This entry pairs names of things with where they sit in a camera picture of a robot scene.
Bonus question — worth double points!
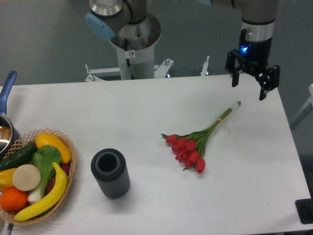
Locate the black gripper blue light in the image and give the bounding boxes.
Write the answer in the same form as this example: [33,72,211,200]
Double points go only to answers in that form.
[225,28,280,100]

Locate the white furniture leg right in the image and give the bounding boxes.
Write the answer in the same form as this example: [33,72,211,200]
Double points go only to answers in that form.
[290,84,313,131]

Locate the woven wicker basket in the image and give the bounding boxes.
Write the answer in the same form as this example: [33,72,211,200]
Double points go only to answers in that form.
[0,128,76,226]

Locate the white metal base frame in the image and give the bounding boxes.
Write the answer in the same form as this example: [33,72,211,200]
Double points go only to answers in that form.
[85,55,210,82]

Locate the red tulip bouquet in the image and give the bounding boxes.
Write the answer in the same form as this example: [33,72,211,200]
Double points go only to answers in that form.
[161,101,242,174]

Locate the green bok choy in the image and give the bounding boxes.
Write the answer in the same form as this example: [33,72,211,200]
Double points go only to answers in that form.
[28,145,62,204]

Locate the blue handled saucepan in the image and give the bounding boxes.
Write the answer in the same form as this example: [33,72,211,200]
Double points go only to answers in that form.
[0,70,20,161]

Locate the orange fruit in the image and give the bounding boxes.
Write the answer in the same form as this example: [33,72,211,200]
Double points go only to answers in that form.
[0,188,28,212]

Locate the beige round disc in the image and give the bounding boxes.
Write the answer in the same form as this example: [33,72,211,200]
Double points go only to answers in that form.
[12,164,41,191]

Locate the dark red vegetable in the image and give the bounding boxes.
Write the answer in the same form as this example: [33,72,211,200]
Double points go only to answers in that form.
[46,164,70,194]

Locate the yellow bell pepper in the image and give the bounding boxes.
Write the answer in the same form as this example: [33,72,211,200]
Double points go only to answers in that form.
[0,168,16,191]

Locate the black cable on pedestal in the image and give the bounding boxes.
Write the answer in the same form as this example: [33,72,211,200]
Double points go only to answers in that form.
[123,38,135,80]

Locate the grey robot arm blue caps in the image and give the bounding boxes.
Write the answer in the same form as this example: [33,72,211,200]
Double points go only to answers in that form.
[85,0,280,100]

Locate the green cucumber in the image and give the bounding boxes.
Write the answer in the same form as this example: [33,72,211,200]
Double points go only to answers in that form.
[0,142,38,171]

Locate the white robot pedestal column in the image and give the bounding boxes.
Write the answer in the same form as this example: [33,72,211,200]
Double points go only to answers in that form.
[110,13,161,80]

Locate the yellow banana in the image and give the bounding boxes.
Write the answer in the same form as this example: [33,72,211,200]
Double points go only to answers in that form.
[14,162,67,221]

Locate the dark grey ribbed vase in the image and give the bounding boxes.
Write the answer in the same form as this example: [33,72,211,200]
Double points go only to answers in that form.
[90,148,130,199]

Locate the black device at table edge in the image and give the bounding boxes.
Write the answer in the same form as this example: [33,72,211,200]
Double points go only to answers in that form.
[295,198,313,224]

